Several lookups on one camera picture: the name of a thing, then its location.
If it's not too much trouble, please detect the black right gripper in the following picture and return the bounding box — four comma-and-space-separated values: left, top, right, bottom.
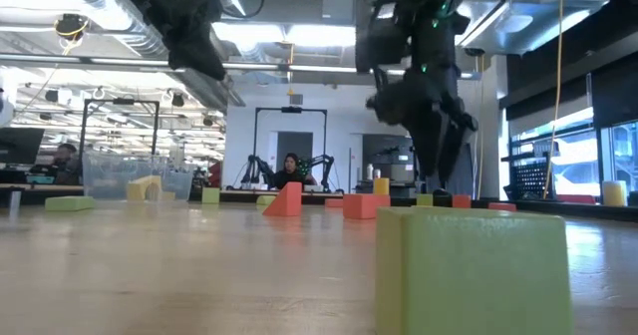
366, 68, 479, 185

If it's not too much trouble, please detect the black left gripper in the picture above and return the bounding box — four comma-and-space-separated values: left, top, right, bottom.
159, 0, 228, 82

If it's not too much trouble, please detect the red triangular block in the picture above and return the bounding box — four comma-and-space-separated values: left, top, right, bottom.
262, 180, 304, 218

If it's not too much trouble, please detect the green long block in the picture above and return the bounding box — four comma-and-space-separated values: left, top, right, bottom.
44, 195, 97, 212

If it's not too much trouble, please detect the black cabinet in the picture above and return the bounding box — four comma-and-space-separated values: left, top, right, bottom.
362, 134, 416, 199

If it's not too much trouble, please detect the black pegboard rack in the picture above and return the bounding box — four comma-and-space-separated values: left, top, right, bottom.
507, 151, 557, 200

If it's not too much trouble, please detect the grey door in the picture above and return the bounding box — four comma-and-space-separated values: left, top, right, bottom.
276, 131, 314, 176

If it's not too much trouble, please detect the yellow arch block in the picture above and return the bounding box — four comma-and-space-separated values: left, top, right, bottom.
126, 174, 163, 201

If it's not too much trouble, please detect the grey ceiling box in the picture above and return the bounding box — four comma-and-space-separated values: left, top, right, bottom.
321, 0, 357, 26

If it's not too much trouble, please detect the clear plastic bin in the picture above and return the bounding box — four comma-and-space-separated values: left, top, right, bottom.
81, 151, 196, 202

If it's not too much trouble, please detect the person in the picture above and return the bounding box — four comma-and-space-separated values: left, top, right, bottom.
28, 142, 84, 186
271, 152, 319, 191

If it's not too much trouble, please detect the yellow foam roll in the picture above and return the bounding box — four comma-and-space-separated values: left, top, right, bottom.
601, 179, 629, 208

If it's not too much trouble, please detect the black computer monitor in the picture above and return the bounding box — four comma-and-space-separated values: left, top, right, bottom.
0, 127, 46, 166

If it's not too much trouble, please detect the black camera gantry frame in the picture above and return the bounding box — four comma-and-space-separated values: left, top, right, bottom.
252, 106, 329, 189
78, 98, 161, 160

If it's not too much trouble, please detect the black ceiling cable reel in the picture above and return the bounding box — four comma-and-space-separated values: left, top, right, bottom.
53, 12, 91, 43

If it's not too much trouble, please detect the black aluminium table frame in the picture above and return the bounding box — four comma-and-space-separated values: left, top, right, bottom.
0, 188, 638, 223

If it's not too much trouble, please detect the silver box ventilation duct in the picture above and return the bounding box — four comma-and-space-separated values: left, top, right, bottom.
456, 0, 612, 58

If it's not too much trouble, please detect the yellow hanging cable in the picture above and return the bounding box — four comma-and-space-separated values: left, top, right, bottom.
541, 0, 565, 200

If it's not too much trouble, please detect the grey upright post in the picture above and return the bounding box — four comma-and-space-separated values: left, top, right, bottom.
8, 189, 23, 221

